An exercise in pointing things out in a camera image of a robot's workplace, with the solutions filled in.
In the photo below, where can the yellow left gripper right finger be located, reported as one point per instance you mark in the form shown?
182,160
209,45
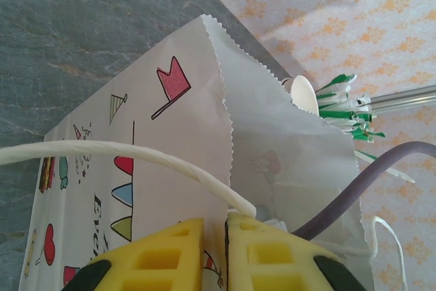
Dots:
279,263

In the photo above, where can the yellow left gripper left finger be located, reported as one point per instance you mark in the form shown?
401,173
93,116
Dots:
160,263

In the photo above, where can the white printed paper bag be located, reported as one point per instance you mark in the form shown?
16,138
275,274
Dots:
190,107

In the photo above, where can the green white wrapped straw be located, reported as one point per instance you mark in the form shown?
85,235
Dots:
381,165
344,107
335,84
361,131

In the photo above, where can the stack of paper cups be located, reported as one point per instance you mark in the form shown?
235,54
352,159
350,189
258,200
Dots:
303,93

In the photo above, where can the aluminium frame post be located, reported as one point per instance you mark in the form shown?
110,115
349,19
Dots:
408,98

